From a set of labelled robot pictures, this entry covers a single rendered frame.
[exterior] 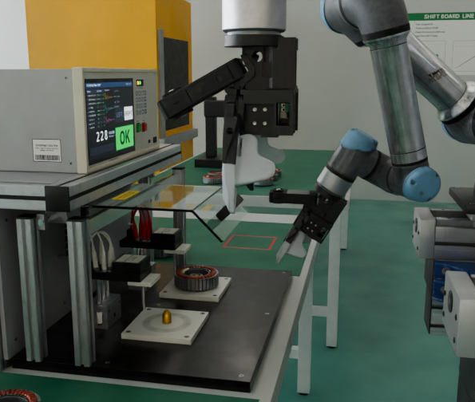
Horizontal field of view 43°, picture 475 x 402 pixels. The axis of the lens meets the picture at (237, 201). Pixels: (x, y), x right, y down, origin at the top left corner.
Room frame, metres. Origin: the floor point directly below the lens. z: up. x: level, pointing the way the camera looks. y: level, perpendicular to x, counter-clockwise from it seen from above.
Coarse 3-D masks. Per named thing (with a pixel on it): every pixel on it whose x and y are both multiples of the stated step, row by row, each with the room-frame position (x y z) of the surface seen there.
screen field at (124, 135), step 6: (126, 126) 1.39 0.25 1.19; (132, 126) 1.42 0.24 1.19; (120, 132) 1.35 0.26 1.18; (126, 132) 1.39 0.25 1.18; (132, 132) 1.42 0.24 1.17; (120, 138) 1.35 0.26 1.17; (126, 138) 1.39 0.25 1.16; (132, 138) 1.42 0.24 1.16; (120, 144) 1.35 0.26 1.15; (126, 144) 1.38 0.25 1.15; (132, 144) 1.42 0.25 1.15
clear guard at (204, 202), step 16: (112, 192) 1.25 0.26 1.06; (144, 192) 1.25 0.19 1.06; (160, 192) 1.25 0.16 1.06; (176, 192) 1.25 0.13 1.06; (192, 192) 1.25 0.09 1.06; (208, 192) 1.25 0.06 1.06; (112, 208) 1.11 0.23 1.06; (128, 208) 1.11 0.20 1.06; (144, 208) 1.10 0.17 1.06; (160, 208) 1.10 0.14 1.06; (176, 208) 1.09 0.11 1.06; (192, 208) 1.09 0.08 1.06; (208, 208) 1.15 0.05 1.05; (240, 208) 1.29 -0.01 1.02; (208, 224) 1.08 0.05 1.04; (224, 224) 1.14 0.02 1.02
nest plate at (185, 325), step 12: (144, 312) 1.29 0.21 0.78; (156, 312) 1.29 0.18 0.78; (180, 312) 1.29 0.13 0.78; (192, 312) 1.29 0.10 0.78; (204, 312) 1.29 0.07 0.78; (132, 324) 1.22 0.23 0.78; (144, 324) 1.22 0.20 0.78; (156, 324) 1.22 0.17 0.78; (168, 324) 1.22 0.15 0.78; (180, 324) 1.22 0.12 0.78; (192, 324) 1.22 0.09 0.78; (132, 336) 1.17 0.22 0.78; (144, 336) 1.16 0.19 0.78; (156, 336) 1.16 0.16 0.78; (168, 336) 1.16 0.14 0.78; (180, 336) 1.16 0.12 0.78; (192, 336) 1.16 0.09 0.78
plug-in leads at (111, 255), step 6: (90, 234) 1.24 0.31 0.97; (108, 234) 1.27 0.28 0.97; (90, 240) 1.26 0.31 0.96; (108, 240) 1.26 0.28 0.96; (102, 246) 1.23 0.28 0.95; (96, 252) 1.25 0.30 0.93; (102, 252) 1.23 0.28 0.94; (108, 252) 1.26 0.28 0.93; (96, 258) 1.25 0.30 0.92; (102, 258) 1.23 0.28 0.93; (108, 258) 1.25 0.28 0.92; (114, 258) 1.28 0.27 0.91; (96, 264) 1.25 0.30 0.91; (102, 264) 1.23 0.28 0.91; (108, 264) 1.25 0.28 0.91; (102, 270) 1.23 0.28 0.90
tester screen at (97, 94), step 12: (96, 84) 1.24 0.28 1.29; (108, 84) 1.30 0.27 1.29; (120, 84) 1.36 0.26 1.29; (96, 96) 1.24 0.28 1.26; (108, 96) 1.29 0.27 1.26; (120, 96) 1.36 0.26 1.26; (132, 96) 1.43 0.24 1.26; (96, 108) 1.23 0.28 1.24; (108, 108) 1.29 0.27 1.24; (96, 120) 1.23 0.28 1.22; (108, 120) 1.29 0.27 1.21; (132, 120) 1.42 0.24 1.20; (108, 132) 1.29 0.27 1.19; (96, 144) 1.23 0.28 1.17; (96, 156) 1.22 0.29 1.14
